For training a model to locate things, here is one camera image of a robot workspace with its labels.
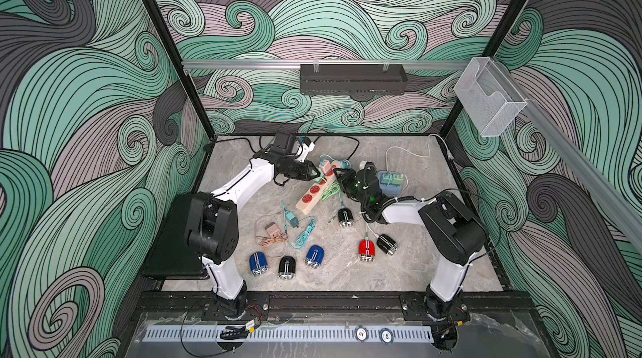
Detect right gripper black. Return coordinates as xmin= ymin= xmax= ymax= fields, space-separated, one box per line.
xmin=334 ymin=167 xmax=369 ymax=209

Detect beige power strip red sockets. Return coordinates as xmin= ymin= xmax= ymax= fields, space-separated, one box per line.
xmin=295 ymin=171 xmax=336 ymax=215

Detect teal USB charger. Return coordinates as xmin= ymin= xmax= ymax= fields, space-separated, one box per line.
xmin=284 ymin=209 xmax=299 ymax=228

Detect pink usb charger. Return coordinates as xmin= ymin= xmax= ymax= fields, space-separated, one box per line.
xmin=265 ymin=224 xmax=281 ymax=239
xmin=319 ymin=160 xmax=336 ymax=177

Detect teal USB cable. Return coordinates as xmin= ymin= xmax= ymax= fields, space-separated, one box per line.
xmin=280 ymin=202 xmax=318 ymax=251

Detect pink USB cable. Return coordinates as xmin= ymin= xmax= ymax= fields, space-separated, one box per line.
xmin=254 ymin=214 xmax=292 ymax=259

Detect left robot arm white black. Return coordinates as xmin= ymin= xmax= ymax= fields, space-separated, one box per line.
xmin=184 ymin=156 xmax=322 ymax=316

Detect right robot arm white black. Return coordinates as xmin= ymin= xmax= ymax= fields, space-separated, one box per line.
xmin=333 ymin=162 xmax=488 ymax=318

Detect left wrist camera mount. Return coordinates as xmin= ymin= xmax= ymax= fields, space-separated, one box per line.
xmin=269 ymin=132 xmax=315 ymax=162

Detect black power strip cable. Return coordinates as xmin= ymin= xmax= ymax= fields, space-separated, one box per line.
xmin=202 ymin=131 xmax=360 ymax=159

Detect black wall shelf tray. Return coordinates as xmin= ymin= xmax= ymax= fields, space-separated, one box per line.
xmin=299 ymin=63 xmax=408 ymax=102

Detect white power strip cable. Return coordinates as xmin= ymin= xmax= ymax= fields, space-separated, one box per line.
xmin=385 ymin=133 xmax=455 ymax=174

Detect aluminium wall rail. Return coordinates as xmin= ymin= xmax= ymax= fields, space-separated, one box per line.
xmin=181 ymin=59 xmax=470 ymax=72

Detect perforated white cable duct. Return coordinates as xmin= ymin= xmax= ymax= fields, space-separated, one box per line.
xmin=141 ymin=325 xmax=434 ymax=345

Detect clear acrylic wall holder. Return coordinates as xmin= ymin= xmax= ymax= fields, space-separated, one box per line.
xmin=454 ymin=57 xmax=528 ymax=137

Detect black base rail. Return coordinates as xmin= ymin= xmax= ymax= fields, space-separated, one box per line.
xmin=135 ymin=291 xmax=534 ymax=322

